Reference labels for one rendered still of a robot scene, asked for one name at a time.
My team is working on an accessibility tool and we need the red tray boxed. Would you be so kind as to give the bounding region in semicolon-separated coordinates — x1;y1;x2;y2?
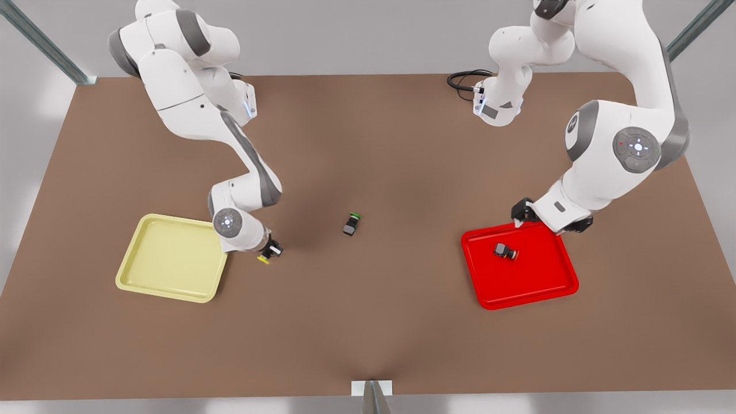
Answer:
461;221;580;311

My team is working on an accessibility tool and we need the silver frame post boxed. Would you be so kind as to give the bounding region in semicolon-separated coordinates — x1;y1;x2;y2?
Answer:
0;0;98;86
351;379;394;414
666;0;736;62

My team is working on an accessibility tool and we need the pale yellow tray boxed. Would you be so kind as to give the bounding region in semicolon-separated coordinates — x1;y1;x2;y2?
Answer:
115;214;229;304

